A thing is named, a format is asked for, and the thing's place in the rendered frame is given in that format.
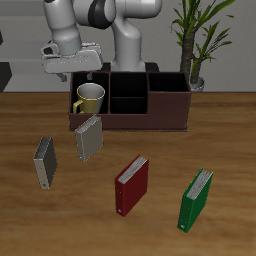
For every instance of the dark grey-yellow book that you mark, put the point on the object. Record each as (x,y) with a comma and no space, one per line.
(47,165)

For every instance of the green book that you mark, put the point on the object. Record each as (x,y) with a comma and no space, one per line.
(194,206)

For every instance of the dark brown desk caddy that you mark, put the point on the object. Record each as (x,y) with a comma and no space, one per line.
(168,110)

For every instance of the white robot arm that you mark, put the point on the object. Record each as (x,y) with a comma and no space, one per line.
(125,43)

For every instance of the black box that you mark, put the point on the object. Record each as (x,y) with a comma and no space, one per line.
(4,76)

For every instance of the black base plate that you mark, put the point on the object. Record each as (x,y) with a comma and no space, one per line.
(151,66)

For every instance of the red book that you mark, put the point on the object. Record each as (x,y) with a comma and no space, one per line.
(133,188)

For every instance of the white-yellow mug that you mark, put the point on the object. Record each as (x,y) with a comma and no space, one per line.
(91,98)

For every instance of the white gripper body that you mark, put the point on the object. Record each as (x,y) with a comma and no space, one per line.
(75,61)

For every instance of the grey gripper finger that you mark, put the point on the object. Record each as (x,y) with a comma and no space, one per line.
(62,77)
(89,75)

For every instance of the green pot plant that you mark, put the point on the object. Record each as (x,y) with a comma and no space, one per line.
(188,50)

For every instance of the pale grey-yellow book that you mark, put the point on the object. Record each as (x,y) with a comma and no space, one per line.
(90,140)

